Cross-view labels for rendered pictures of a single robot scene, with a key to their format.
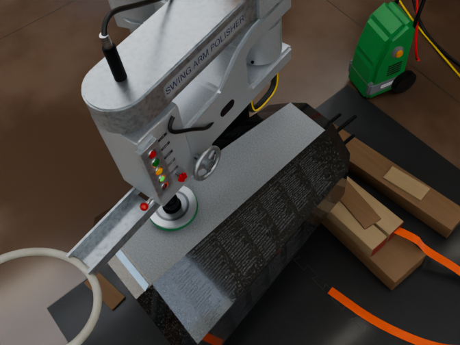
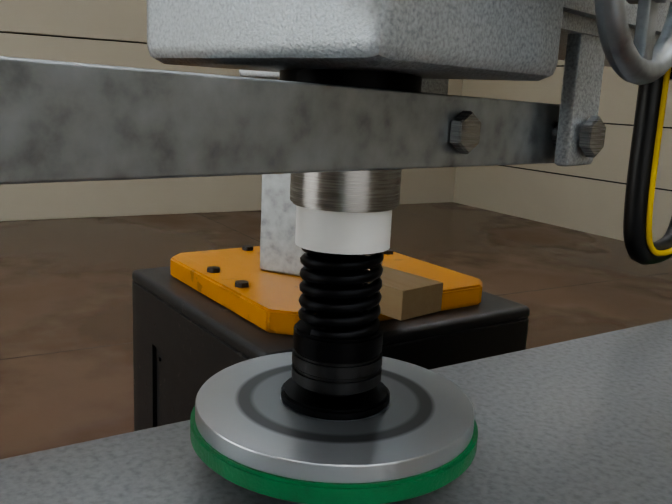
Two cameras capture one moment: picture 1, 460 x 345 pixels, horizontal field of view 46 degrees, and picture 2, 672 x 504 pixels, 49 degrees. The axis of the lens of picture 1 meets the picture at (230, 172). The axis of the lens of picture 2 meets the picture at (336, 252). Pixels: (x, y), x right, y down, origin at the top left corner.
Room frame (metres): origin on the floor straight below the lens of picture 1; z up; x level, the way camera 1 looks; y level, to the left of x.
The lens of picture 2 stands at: (0.63, 0.32, 1.13)
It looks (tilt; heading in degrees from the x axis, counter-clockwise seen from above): 12 degrees down; 355
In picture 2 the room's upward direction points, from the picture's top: 3 degrees clockwise
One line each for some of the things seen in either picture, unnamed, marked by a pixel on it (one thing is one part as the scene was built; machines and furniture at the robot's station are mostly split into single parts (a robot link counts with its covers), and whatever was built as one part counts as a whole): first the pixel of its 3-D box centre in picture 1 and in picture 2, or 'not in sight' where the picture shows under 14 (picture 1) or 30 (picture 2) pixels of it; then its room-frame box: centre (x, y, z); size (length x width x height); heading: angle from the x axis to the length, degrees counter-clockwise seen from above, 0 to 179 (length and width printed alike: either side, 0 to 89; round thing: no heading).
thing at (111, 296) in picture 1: (104, 289); not in sight; (1.19, 0.83, 0.02); 0.25 x 0.10 x 0.01; 40
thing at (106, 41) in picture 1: (112, 57); not in sight; (1.16, 0.27, 1.80); 0.04 x 0.04 x 0.17
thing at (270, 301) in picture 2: not in sight; (322, 275); (2.08, 0.23, 0.76); 0.49 x 0.49 x 0.05; 30
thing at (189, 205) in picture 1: (172, 206); (334, 404); (1.16, 0.27, 0.89); 0.21 x 0.21 x 0.01
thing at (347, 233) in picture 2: not in sight; (343, 221); (1.16, 0.27, 1.04); 0.07 x 0.07 x 0.04
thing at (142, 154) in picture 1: (155, 168); not in sight; (1.02, 0.25, 1.39); 0.08 x 0.03 x 0.28; 133
